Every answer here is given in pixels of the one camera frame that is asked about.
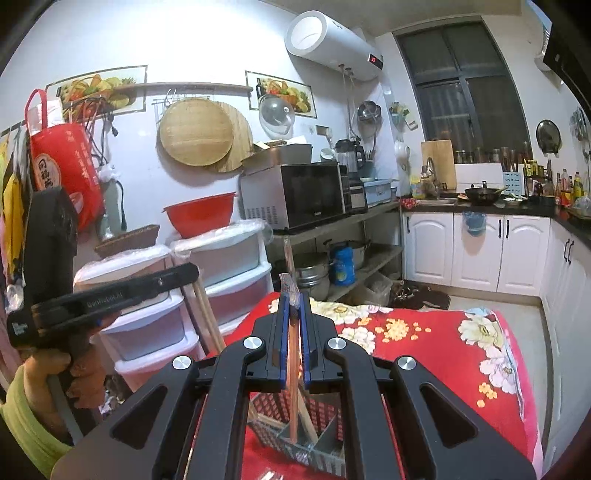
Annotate dark floor bag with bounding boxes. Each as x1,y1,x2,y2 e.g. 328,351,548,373
390,281,451,311

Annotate chopstick pair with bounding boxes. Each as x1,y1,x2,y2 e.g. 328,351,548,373
278,233,302,450
191,279,227,356

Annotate red shopping bag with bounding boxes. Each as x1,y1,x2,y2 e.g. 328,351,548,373
25,90,105,232

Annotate white blue cutlery stand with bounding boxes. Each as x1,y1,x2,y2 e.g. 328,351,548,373
502,171,525,197

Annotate person's left forearm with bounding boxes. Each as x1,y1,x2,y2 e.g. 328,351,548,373
0,364,75,478

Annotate red floral tablecloth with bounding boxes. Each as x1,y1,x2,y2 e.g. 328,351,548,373
185,293,541,480

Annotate glass pot lid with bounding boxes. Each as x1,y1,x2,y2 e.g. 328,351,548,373
259,95,296,138

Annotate white kitchen cabinets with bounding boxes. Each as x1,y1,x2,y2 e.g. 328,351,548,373
401,210,591,457

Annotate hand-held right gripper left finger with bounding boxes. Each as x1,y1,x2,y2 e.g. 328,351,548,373
51,294,290,480

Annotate blue hanging bag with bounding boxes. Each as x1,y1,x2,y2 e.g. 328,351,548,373
463,211,486,237

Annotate grey metal tray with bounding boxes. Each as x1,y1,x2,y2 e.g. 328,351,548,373
252,141,315,169

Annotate silver microwave oven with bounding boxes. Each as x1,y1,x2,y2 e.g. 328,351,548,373
240,162,347,232

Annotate round wooden board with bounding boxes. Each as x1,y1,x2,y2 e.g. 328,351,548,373
208,104,254,174

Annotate black range hood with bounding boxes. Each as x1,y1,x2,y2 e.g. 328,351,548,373
542,23,591,100

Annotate yellow hanging cloth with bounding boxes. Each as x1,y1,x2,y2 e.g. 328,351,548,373
0,134,33,287

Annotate round bamboo tray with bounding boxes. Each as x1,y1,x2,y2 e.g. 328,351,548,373
158,98,235,167

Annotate fruit wall poster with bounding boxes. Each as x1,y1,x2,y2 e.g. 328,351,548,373
245,70,317,118
45,65,148,114

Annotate dark barred window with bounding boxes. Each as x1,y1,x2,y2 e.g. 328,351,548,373
394,21,532,164

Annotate row of steel jars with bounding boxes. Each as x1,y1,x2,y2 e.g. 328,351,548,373
455,147,532,164

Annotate large steel stockpot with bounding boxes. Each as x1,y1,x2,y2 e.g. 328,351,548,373
323,240,372,273

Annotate dark hanging pot lid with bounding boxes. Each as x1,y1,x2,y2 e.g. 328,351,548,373
536,119,563,154

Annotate hanging steel pots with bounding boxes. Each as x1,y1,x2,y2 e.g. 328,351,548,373
356,100,383,138

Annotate olive perforated utensil holder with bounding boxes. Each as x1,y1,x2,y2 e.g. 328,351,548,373
245,390,347,478

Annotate wooden cutting board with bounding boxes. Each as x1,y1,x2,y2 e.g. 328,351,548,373
421,139,458,190

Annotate row of condiment bottles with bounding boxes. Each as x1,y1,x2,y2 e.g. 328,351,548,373
524,159,591,208

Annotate black wok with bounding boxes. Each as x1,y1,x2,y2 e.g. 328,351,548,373
458,182,508,206

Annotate white plastic drawer unit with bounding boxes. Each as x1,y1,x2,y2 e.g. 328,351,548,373
168,220,273,342
73,244,204,393

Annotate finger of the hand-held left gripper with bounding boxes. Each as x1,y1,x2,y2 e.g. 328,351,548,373
129,263,200,301

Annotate red plastic basin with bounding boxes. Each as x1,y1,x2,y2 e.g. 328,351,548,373
163,193,238,238

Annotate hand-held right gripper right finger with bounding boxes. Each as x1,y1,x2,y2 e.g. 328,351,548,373
299,295,539,480

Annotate person's left hand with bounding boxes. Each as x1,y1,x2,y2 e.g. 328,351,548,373
21,330,107,435

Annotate black blender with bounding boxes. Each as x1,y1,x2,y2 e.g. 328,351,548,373
335,138,366,178

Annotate white water heater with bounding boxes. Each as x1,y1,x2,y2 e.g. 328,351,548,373
285,10,386,83

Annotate brown woven basket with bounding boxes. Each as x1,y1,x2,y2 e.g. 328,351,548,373
95,224,161,259

